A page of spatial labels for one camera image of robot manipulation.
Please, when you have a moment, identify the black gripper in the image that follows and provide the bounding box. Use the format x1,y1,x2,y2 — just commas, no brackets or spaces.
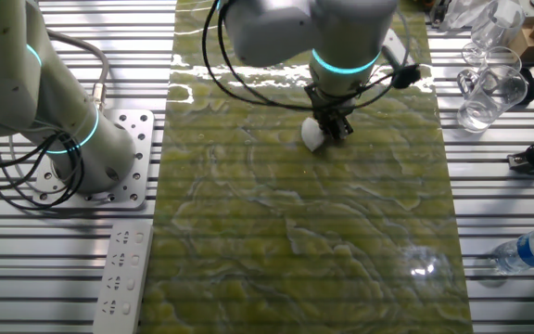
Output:
303,83,359,140

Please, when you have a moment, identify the white sponge block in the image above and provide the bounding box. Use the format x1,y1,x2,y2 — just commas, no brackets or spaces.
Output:
300,117,327,153

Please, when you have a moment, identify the green marble pattern mat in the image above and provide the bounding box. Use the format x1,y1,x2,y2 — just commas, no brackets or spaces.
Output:
139,0,475,334

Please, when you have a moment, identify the wooden block puzzle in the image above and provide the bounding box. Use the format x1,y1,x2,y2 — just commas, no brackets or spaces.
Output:
510,17,534,64

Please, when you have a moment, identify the water bottle blue cap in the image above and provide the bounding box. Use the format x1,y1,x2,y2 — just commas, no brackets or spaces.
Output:
493,226,534,275

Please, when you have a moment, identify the white power strip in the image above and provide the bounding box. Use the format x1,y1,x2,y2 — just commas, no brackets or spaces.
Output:
92,221,155,334

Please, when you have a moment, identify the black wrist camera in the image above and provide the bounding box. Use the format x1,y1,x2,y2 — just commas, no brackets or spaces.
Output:
390,63,422,90

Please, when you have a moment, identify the black camera cable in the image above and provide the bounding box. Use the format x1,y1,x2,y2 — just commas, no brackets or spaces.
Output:
217,0,422,112

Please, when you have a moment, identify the silver camera bracket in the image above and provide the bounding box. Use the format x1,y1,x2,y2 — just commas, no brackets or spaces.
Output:
381,28,411,69

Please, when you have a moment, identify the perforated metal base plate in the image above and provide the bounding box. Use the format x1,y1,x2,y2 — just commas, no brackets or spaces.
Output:
32,109,156,210

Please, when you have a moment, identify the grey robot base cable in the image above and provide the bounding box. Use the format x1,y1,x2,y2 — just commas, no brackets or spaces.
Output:
46,28,110,112

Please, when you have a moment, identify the black base cable bundle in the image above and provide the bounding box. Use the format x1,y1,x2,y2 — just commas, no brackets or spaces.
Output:
0,132,85,212

